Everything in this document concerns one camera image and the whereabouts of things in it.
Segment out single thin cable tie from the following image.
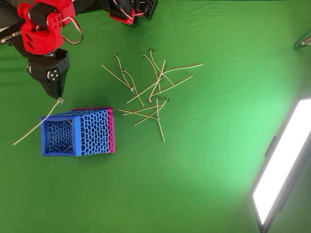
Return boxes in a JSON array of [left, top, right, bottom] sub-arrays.
[[12, 98, 64, 146]]

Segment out metal stand pole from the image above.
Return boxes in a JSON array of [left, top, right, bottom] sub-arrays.
[[293, 30, 311, 50]]

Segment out blue and magenta mesh basket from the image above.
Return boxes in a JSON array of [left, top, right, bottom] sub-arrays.
[[39, 106, 116, 157]]

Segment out red white servo cable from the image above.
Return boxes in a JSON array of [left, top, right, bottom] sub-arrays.
[[60, 16, 84, 46]]

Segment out black perforated block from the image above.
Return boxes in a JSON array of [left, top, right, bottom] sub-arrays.
[[139, 0, 158, 20]]

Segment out green cloth with black rim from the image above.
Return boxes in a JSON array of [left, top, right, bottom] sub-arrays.
[[0, 0, 311, 233]]

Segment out bright led light panel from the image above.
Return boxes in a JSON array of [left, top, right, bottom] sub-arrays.
[[249, 97, 311, 233]]

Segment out small wrist camera on bracket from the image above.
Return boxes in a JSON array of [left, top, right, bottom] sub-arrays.
[[0, 31, 20, 46]]

